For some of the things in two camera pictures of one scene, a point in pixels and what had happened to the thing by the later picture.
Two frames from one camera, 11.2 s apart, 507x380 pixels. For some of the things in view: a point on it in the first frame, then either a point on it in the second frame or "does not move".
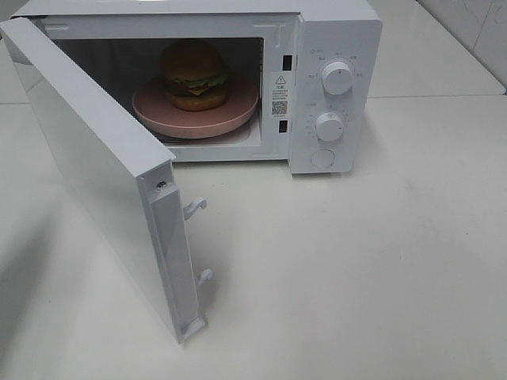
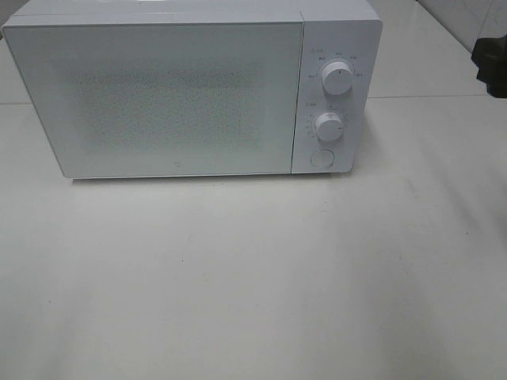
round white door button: [322, 159] does not move
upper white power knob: [337, 77] does not move
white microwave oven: [297, 81] does not move
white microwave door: [127, 174] -> [164, 99]
